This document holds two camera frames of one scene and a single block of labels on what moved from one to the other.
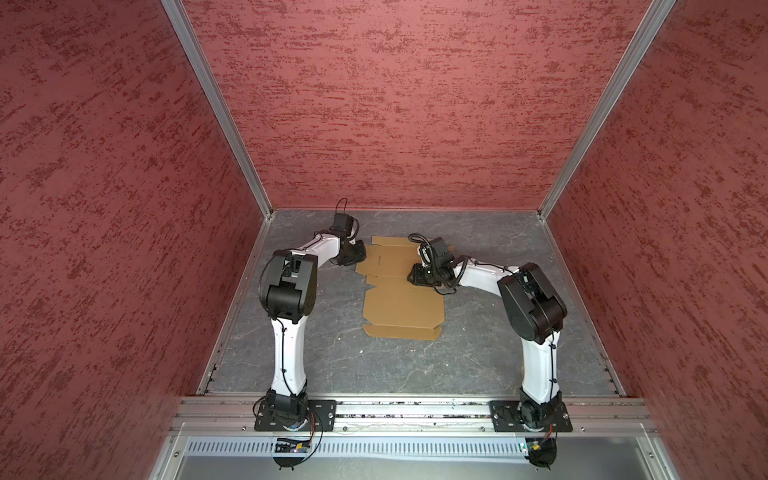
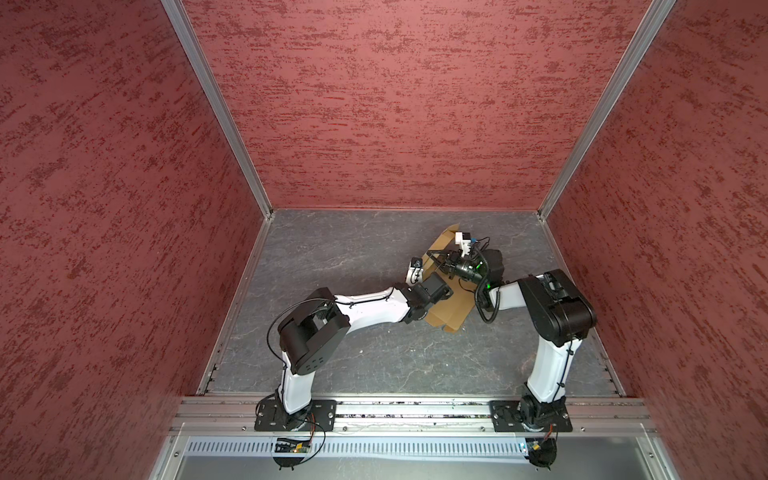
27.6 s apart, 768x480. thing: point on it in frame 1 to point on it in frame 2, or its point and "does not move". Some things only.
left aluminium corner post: (237, 135) does not move
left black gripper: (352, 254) to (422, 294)
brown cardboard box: (394, 307) to (450, 311)
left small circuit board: (286, 445) does not move
